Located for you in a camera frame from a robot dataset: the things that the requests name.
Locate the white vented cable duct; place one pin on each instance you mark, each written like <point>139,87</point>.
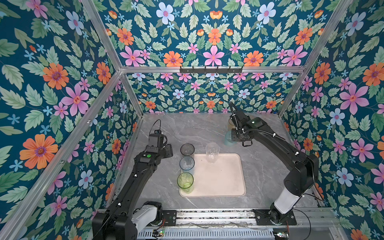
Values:
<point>206,234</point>

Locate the beige plastic tray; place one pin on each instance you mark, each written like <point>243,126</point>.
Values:
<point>223,178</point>

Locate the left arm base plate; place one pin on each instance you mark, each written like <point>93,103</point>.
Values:
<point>165,218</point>

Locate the light blue tumbler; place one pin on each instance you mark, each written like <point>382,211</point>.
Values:
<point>187,165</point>

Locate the metal hook rail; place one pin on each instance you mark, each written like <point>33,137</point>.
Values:
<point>210,70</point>

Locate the tall yellow tumbler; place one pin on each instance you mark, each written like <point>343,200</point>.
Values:
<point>231,125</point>

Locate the tall green faceted tumbler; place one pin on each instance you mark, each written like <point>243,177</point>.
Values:
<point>185,182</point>

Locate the clear glass tumbler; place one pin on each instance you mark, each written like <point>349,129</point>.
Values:
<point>212,152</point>

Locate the grey smoky tumbler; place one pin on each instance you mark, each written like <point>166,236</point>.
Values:
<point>188,150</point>

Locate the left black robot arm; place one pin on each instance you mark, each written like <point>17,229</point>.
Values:
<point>122,220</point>

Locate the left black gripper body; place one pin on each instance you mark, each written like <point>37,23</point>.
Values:
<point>166,151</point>

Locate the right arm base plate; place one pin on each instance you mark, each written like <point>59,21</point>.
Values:
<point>265,217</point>

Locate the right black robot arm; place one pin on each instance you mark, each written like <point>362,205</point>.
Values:
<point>303,169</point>

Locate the teal dotted tumbler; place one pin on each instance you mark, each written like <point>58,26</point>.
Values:
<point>228,139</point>

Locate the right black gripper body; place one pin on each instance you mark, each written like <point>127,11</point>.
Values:
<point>237,136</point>

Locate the aluminium front rail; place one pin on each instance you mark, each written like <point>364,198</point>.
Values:
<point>245,218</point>

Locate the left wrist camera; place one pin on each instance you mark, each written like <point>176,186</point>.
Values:
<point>158,140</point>

